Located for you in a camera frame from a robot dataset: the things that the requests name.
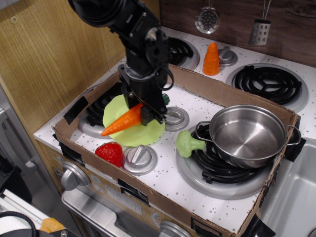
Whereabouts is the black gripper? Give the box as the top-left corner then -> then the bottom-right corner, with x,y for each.
118,64 -> 168,126

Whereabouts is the orange toy carrot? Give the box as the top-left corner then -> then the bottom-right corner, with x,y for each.
101,93 -> 171,137

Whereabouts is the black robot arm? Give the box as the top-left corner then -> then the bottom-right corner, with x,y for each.
69,0 -> 173,126

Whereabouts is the light green plastic plate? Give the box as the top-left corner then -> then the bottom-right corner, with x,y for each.
103,95 -> 165,147

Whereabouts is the silver centre stove knob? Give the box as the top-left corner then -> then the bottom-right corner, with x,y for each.
165,107 -> 190,132

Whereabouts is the silver stove knob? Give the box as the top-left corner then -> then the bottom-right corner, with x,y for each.
165,107 -> 190,132
218,46 -> 238,67
122,145 -> 158,176

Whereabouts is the front left black burner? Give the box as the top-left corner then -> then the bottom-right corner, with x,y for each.
79,82 -> 122,139

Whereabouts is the red toy strawberry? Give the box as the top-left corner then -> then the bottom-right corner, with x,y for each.
95,142 -> 123,168

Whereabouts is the silver front stove knob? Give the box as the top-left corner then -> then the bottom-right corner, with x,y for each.
122,145 -> 158,176

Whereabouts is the green toy broccoli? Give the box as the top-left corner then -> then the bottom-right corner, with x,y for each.
175,130 -> 205,158

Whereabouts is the orange toy cone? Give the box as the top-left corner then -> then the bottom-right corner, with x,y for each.
202,42 -> 220,76

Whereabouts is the brown cardboard fence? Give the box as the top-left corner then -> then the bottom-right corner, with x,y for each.
53,66 -> 310,237

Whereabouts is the front right black burner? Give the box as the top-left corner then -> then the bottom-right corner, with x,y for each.
176,125 -> 272,200

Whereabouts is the silver oven knob left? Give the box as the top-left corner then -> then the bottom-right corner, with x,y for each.
61,161 -> 91,191

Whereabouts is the silver oven knob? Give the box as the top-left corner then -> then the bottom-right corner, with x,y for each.
61,161 -> 91,191
159,220 -> 191,237

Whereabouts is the silver back stove knob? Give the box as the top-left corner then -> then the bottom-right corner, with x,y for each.
218,46 -> 238,67

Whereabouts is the stainless steel pot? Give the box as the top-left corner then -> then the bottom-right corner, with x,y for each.
205,105 -> 301,169

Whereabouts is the hanging metal strainer ladle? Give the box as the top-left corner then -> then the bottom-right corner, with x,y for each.
195,0 -> 221,34

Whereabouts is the silver oven knob right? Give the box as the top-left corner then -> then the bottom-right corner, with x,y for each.
159,220 -> 191,237

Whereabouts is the back right black burner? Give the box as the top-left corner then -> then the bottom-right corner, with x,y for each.
226,63 -> 309,112

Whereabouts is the hanging metal grater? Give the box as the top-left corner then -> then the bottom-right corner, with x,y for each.
248,0 -> 271,46

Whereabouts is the silver toy sink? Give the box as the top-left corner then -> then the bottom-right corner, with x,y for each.
260,138 -> 316,237

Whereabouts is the silver oven door handle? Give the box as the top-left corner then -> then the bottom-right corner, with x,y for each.
62,189 -> 159,237

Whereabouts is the black cable bottom left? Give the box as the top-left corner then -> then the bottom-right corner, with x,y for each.
0,211 -> 38,237

